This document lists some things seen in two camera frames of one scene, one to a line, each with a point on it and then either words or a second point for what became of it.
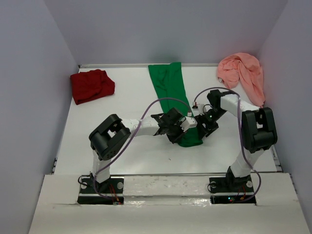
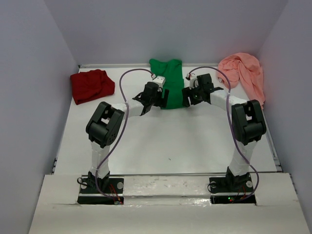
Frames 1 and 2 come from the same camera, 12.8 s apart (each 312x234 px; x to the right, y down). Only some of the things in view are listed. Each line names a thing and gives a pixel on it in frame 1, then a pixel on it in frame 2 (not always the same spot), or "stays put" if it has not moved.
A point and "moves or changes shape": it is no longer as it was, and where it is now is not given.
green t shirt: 168,80 moves or changes shape
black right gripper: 206,129 → 191,95
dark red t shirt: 87,86 stays put
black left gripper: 176,133 → 151,102
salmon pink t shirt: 244,68 stays put
